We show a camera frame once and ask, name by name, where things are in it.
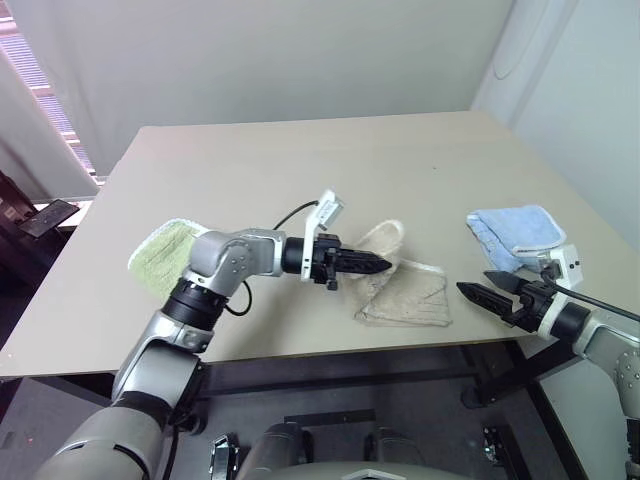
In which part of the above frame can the window blind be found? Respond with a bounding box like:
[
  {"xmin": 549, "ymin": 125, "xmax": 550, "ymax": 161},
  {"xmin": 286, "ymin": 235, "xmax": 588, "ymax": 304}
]
[{"xmin": 0, "ymin": 17, "xmax": 99, "ymax": 186}]

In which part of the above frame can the black metal table frame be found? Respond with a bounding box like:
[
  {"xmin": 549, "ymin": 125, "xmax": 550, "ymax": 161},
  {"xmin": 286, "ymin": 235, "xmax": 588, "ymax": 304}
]
[{"xmin": 192, "ymin": 339, "xmax": 591, "ymax": 480}]

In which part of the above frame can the silver black floor bracket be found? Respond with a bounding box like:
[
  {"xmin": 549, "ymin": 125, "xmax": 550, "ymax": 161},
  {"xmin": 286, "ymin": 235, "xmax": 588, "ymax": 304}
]
[
  {"xmin": 209, "ymin": 434, "xmax": 241, "ymax": 480},
  {"xmin": 482, "ymin": 424, "xmax": 516, "ymax": 467}
]

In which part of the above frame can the black floor plate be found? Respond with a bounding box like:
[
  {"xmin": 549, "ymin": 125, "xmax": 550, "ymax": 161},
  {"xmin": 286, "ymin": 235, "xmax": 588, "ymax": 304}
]
[{"xmin": 283, "ymin": 409, "xmax": 376, "ymax": 427}]

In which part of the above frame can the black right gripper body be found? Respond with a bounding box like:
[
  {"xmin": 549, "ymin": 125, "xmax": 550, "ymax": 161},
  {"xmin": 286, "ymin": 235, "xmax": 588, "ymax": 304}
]
[{"xmin": 509, "ymin": 279, "xmax": 556, "ymax": 334}]

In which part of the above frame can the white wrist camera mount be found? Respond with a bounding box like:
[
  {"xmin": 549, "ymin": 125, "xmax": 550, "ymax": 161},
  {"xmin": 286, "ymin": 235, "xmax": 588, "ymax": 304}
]
[
  {"xmin": 299, "ymin": 188, "xmax": 346, "ymax": 284},
  {"xmin": 534, "ymin": 243, "xmax": 585, "ymax": 341}
]

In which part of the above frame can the dark grey rounded shape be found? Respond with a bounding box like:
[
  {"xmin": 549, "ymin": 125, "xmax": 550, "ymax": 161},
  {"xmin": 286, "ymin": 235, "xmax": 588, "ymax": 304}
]
[
  {"xmin": 372, "ymin": 424, "xmax": 441, "ymax": 469},
  {"xmin": 247, "ymin": 422, "xmax": 314, "ymax": 471}
]

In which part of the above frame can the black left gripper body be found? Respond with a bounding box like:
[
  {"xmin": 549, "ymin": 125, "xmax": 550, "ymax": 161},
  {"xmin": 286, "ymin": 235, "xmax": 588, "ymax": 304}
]
[{"xmin": 313, "ymin": 232, "xmax": 346, "ymax": 292}]

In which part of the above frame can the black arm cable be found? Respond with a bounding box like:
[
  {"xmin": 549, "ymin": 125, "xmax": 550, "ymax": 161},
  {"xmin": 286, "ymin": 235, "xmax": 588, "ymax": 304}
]
[
  {"xmin": 224, "ymin": 199, "xmax": 321, "ymax": 317},
  {"xmin": 542, "ymin": 262, "xmax": 640, "ymax": 324}
]

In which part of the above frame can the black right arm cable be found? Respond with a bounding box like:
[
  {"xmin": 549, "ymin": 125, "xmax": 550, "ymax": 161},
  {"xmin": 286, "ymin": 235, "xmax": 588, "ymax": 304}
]
[{"xmin": 542, "ymin": 262, "xmax": 640, "ymax": 324}]

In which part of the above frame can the green folded towel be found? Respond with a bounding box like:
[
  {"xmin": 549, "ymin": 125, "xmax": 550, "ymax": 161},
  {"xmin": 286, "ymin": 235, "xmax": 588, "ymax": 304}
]
[{"xmin": 128, "ymin": 217, "xmax": 211, "ymax": 304}]

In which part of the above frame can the dark brown furniture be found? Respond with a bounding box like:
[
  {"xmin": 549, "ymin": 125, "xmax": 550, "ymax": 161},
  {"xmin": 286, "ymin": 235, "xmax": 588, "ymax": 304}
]
[{"xmin": 0, "ymin": 169, "xmax": 37, "ymax": 284}]

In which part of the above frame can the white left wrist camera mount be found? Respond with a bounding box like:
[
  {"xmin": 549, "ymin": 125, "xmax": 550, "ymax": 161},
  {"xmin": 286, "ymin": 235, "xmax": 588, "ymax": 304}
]
[{"xmin": 299, "ymin": 188, "xmax": 346, "ymax": 284}]

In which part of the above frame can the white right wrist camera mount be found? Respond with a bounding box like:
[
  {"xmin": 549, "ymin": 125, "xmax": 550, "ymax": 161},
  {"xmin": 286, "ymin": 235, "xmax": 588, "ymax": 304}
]
[{"xmin": 534, "ymin": 243, "xmax": 585, "ymax": 341}]

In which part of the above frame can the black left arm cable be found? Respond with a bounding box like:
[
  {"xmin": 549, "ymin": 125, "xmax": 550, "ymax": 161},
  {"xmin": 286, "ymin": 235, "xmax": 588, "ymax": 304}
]
[{"xmin": 224, "ymin": 199, "xmax": 321, "ymax": 317}]

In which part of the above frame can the black flat device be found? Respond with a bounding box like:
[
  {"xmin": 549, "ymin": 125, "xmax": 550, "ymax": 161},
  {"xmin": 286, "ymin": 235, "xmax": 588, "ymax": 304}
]
[{"xmin": 19, "ymin": 198, "xmax": 81, "ymax": 240}]

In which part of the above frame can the beige towel with white edging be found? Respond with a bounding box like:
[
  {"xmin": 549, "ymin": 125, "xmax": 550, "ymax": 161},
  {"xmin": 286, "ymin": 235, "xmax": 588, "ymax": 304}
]
[{"xmin": 342, "ymin": 218, "xmax": 453, "ymax": 329}]

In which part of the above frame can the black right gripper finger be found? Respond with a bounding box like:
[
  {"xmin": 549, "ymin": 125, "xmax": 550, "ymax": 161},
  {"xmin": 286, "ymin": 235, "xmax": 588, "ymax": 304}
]
[
  {"xmin": 455, "ymin": 281, "xmax": 520, "ymax": 322},
  {"xmin": 482, "ymin": 270, "xmax": 531, "ymax": 297}
]

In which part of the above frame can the blue folded towel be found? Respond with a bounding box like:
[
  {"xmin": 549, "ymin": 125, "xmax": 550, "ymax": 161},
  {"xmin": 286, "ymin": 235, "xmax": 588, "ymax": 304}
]
[{"xmin": 465, "ymin": 203, "xmax": 569, "ymax": 274}]

